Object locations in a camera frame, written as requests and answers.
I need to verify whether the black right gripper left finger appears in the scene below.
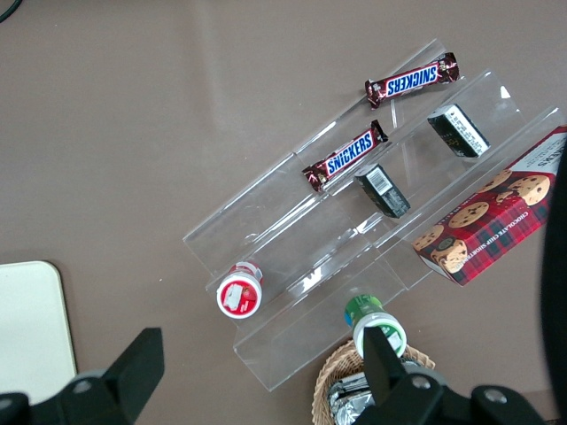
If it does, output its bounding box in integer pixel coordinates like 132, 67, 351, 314
59, 327, 166, 425

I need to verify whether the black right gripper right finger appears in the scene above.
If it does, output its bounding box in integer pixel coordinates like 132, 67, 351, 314
358, 326, 448, 425

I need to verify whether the foil-wrapped sandwich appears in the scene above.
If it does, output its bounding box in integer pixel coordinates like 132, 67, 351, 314
327, 371, 377, 425

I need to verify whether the woven wicker basket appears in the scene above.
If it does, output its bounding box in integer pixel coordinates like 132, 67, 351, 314
313, 339, 437, 425

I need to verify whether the white plastic tray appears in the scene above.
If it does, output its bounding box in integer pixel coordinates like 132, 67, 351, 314
0, 260, 79, 405

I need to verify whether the green yogurt cup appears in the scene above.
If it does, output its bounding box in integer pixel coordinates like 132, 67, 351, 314
344, 295, 408, 359

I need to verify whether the red strawberry yogurt cup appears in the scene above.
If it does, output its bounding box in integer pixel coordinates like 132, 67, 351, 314
215, 260, 265, 319

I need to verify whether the red tartan cookie box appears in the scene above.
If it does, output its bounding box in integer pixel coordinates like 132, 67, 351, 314
411, 126, 567, 288

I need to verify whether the black box with barcode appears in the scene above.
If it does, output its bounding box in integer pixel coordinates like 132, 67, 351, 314
353, 163, 412, 220

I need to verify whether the black blurry rounded housing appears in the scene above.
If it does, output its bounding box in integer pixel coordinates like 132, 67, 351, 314
538, 150, 567, 425

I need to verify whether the clear acrylic tiered stand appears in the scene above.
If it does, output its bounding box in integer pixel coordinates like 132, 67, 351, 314
182, 38, 567, 391

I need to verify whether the Snickers chocolate bar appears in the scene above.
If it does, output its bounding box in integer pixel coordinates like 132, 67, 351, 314
364, 51, 460, 110
302, 119, 390, 193

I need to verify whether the black box with white label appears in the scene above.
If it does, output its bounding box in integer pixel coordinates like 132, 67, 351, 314
426, 104, 492, 158

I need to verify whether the black cable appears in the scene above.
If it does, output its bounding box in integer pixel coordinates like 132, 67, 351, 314
0, 0, 22, 23

